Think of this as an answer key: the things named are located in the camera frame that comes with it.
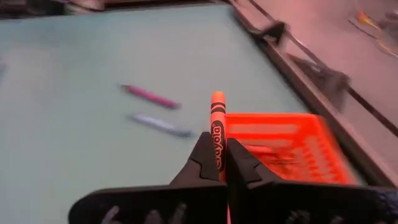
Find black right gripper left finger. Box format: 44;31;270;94
68;131;230;224

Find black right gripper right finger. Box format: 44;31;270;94
226;138;398;224

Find orange crayon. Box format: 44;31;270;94
210;90;231;224

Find teal crayon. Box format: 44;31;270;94
127;113;194;138

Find purple crayon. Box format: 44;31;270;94
119;83;182;110

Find orange plastic basket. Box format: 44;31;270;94
225;112;359;187

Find small black clamp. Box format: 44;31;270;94
288;54;351;110

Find yellow cable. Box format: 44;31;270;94
348;9;398;58

